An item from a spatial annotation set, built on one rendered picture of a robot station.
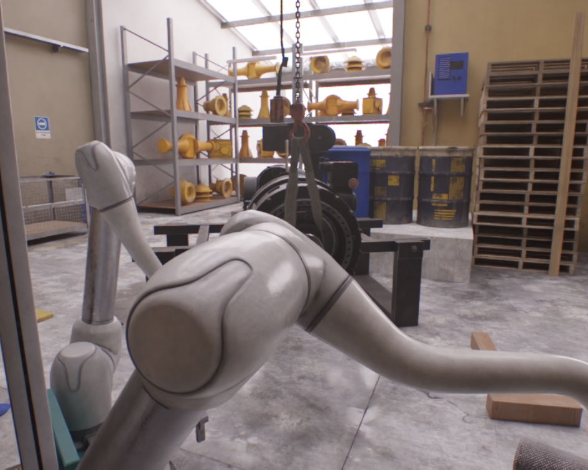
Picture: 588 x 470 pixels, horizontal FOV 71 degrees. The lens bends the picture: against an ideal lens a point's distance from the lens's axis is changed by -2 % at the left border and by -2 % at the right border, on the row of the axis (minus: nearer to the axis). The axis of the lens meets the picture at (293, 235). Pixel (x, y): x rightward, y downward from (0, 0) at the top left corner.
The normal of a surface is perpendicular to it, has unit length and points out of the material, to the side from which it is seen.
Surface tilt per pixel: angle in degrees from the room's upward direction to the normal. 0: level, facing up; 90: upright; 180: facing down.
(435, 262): 90
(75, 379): 75
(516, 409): 90
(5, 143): 90
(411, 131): 90
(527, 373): 61
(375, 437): 0
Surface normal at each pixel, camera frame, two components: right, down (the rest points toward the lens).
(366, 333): 0.10, -0.11
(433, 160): -0.73, 0.13
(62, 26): 0.93, 0.07
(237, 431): 0.00, -0.98
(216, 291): 0.41, -0.62
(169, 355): -0.27, 0.09
